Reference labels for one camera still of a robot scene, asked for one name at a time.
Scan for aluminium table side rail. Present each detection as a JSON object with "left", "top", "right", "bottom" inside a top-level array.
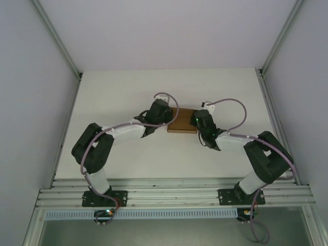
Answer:
[
  {"left": 255, "top": 68, "right": 301, "bottom": 186},
  {"left": 51, "top": 74, "right": 83, "bottom": 185}
]

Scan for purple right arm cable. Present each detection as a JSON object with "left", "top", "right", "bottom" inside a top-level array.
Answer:
[{"left": 207, "top": 98, "right": 296, "bottom": 243}]

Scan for aluminium mounting rail bed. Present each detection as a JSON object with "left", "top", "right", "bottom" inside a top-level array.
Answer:
[{"left": 35, "top": 176, "right": 316, "bottom": 209}]

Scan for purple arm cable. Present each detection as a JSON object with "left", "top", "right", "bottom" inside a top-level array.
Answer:
[
  {"left": 80, "top": 91, "right": 179, "bottom": 228},
  {"left": 207, "top": 98, "right": 296, "bottom": 243}
]

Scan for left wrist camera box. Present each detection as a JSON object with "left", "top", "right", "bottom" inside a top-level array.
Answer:
[{"left": 153, "top": 93, "right": 170, "bottom": 104}]

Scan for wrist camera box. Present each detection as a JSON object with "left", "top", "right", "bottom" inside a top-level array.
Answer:
[
  {"left": 201, "top": 101, "right": 216, "bottom": 113},
  {"left": 153, "top": 93, "right": 170, "bottom": 104}
]

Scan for light blue slotted cable duct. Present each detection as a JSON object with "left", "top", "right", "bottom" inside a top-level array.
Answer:
[{"left": 45, "top": 208, "right": 238, "bottom": 220}]

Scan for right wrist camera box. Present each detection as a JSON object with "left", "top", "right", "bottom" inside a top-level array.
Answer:
[{"left": 201, "top": 101, "right": 216, "bottom": 113}]

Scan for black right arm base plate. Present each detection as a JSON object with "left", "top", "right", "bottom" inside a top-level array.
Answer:
[{"left": 217, "top": 188, "right": 265, "bottom": 206}]

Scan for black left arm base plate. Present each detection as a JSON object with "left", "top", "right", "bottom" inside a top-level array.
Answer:
[{"left": 81, "top": 190, "right": 129, "bottom": 208}]

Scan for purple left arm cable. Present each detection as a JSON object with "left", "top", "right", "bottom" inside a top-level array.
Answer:
[{"left": 80, "top": 91, "right": 179, "bottom": 228}]

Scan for brown cardboard box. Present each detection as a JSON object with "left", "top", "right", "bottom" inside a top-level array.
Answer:
[{"left": 166, "top": 107, "right": 199, "bottom": 134}]

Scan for grey metal panel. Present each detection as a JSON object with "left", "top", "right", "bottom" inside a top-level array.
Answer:
[{"left": 22, "top": 207, "right": 328, "bottom": 246}]

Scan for black controller board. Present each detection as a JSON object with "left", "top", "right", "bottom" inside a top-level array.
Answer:
[
  {"left": 237, "top": 208, "right": 259, "bottom": 223},
  {"left": 94, "top": 209, "right": 115, "bottom": 227}
]

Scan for aluminium frame post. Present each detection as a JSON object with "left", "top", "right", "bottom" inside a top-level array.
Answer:
[
  {"left": 258, "top": 0, "right": 306, "bottom": 77},
  {"left": 32, "top": 0, "right": 83, "bottom": 80}
]

